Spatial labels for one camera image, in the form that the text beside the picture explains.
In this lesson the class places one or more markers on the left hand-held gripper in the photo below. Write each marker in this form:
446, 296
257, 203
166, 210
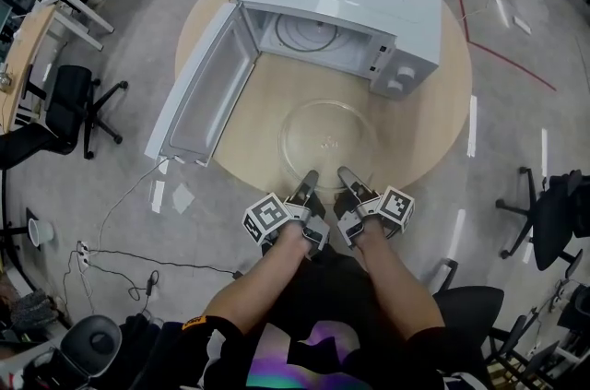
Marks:
267, 217

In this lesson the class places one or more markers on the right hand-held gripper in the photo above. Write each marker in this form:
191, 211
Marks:
395, 208

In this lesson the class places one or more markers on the clear glass turntable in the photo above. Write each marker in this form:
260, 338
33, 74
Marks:
322, 125

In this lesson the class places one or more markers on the person's left forearm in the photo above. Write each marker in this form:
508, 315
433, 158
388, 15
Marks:
258, 282

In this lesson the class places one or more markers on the person's right forearm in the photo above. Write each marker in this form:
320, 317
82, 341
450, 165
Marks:
401, 287

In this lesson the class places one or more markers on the person's black printed shirt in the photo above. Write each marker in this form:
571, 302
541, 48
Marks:
336, 287

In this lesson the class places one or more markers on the white power strip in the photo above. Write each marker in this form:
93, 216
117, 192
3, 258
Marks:
83, 254

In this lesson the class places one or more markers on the white paper sheet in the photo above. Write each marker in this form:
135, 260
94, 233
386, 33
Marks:
522, 24

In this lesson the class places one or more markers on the white waste bin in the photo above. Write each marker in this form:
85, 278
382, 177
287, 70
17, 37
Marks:
41, 233

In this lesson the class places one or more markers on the grey speckled fabric bag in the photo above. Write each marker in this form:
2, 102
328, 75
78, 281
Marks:
32, 307

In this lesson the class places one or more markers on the curved wooden desk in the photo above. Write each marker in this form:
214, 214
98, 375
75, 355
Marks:
27, 51

